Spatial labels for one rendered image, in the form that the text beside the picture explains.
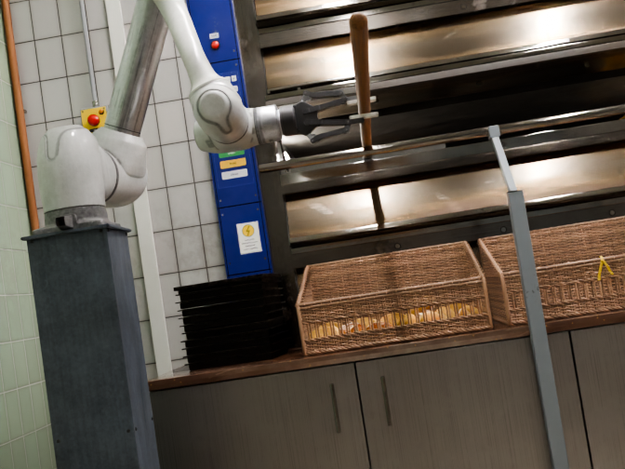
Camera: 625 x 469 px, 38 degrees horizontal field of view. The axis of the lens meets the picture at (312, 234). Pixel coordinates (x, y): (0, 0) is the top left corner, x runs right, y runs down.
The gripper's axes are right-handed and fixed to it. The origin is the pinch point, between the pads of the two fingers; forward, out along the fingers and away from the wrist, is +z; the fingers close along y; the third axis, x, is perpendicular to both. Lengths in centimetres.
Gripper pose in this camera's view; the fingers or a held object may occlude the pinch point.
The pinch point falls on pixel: (363, 108)
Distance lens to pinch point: 223.5
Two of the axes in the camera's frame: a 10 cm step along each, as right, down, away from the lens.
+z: 9.9, -1.5, -0.8
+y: 1.5, 9.9, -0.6
